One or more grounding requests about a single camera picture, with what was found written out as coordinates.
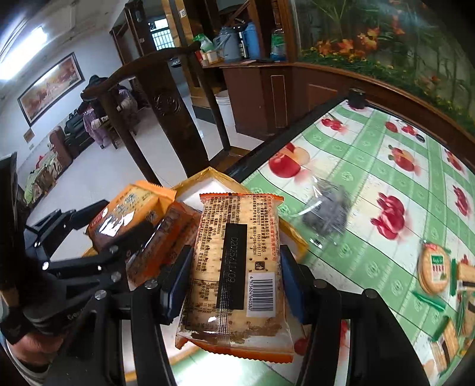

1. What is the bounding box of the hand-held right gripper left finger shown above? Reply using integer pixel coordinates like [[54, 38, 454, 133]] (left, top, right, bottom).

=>
[[45, 246, 194, 386]]

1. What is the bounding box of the dark wooden chair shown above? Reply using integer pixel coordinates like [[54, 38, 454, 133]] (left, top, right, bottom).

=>
[[82, 41, 231, 187]]

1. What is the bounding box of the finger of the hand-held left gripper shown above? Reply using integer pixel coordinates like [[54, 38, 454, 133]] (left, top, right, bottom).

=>
[[46, 222, 163, 295], [23, 199, 111, 257]]

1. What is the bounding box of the yellow cardboard box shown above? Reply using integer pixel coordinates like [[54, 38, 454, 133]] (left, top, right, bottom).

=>
[[80, 167, 310, 335]]

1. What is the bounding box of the grey kettle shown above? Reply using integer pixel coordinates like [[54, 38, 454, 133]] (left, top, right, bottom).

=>
[[217, 26, 242, 62]]

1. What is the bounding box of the round cracker packet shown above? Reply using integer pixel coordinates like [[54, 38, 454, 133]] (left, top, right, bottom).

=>
[[417, 241, 452, 296]]

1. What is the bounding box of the artificial flower planter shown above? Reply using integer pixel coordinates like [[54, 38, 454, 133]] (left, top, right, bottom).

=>
[[293, 0, 475, 124]]

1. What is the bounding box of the orange red-label biscuit packet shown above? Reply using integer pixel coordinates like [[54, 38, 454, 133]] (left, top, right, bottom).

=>
[[86, 181, 178, 253]]

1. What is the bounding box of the white bucket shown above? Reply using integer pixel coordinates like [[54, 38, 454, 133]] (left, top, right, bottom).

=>
[[215, 89, 238, 135]]

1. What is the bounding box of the dark green cracker packet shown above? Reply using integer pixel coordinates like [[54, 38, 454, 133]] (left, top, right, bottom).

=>
[[430, 317, 461, 376]]

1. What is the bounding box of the pink garment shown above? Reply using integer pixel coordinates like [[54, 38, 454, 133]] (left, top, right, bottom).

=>
[[83, 107, 108, 145]]

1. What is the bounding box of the blue thermos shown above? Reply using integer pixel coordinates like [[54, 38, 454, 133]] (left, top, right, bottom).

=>
[[243, 22, 261, 60]]

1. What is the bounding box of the wooden cabinet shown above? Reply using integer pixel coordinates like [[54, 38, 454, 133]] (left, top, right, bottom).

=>
[[219, 61, 298, 144]]

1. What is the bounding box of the clear packet of dark snack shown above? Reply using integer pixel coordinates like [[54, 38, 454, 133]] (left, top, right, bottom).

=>
[[301, 177, 352, 243]]

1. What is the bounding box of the framed wall painting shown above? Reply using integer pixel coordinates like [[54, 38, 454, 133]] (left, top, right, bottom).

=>
[[18, 52, 81, 127]]

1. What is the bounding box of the clear orange-edged cracker packet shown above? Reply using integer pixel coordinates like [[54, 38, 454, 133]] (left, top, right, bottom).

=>
[[125, 202, 204, 291]]

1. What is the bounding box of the ceiling light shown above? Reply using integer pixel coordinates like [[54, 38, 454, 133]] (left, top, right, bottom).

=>
[[0, 22, 49, 83]]

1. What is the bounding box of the small black box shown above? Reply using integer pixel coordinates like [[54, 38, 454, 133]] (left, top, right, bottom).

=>
[[347, 88, 368, 110]]

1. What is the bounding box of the brown sofa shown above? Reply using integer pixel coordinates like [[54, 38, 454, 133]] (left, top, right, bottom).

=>
[[50, 126, 73, 168]]

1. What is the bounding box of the person's left hand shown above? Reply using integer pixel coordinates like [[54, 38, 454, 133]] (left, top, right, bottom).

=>
[[7, 331, 57, 376]]

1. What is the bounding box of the floral cloth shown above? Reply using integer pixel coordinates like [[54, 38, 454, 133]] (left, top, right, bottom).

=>
[[24, 154, 62, 205]]

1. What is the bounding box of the fruit print tablecloth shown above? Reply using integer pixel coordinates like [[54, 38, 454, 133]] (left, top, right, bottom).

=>
[[171, 100, 475, 386]]

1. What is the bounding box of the brown cracker orange-edged packet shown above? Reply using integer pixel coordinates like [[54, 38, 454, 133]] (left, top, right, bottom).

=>
[[175, 192, 298, 363]]

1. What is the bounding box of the clear green-edged cracker packet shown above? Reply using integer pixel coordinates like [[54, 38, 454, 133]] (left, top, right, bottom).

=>
[[450, 256, 475, 336]]

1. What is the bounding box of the green bag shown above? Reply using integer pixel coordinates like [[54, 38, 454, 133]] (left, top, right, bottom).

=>
[[193, 33, 216, 55]]

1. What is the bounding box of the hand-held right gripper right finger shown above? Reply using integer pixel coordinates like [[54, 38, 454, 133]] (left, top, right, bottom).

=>
[[280, 246, 436, 386]]

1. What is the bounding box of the black garment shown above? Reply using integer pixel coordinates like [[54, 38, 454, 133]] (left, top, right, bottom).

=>
[[88, 74, 113, 98]]

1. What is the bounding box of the clear water bottle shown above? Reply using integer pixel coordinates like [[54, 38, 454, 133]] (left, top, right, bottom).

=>
[[271, 24, 289, 62]]

